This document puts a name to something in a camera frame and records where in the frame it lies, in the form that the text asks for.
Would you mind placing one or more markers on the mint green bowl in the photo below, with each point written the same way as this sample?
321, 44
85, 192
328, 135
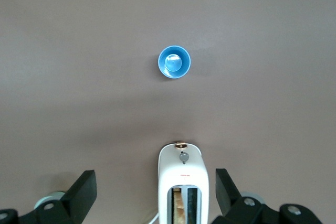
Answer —
52, 195

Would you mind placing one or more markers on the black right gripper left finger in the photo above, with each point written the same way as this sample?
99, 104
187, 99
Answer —
78, 192

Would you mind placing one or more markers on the brown bread slice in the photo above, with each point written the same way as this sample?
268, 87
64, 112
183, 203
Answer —
180, 204

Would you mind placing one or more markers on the blue plastic cup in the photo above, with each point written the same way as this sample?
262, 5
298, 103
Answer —
174, 62

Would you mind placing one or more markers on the white toaster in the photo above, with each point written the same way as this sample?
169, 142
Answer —
183, 171

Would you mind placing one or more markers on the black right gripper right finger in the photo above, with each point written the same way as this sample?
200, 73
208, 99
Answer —
231, 200

